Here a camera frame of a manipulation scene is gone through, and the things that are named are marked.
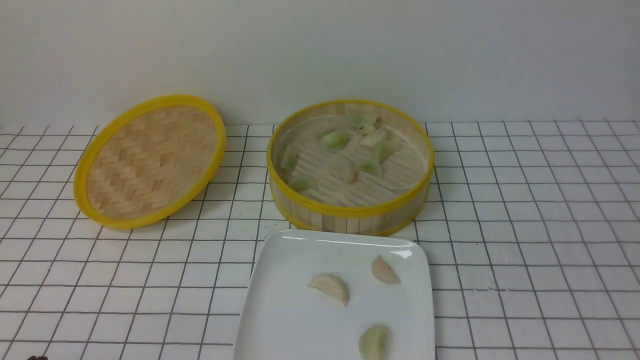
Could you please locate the pinkish white dumpling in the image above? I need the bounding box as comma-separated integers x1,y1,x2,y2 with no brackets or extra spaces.
370,255,402,285

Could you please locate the green dumpling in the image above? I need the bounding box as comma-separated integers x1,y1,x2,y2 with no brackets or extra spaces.
358,325,391,360
315,129,350,152
371,140,400,164
346,110,378,129
286,175,317,193
357,159,384,177
279,147,298,173

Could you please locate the white rectangular ceramic plate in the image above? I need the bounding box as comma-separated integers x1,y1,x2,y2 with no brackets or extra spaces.
233,229,435,360

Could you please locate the pale pink dumpling centre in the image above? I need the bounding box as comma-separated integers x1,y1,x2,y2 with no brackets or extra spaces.
340,168,358,183

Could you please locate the yellow rimmed bamboo steamer basket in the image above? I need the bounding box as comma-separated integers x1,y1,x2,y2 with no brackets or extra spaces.
266,99,435,236

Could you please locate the green dumpling back top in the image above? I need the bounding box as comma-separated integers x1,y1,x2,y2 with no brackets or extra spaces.
346,110,378,129

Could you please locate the yellow rimmed bamboo steamer lid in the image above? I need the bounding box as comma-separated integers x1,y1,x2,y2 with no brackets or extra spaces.
73,95,227,229

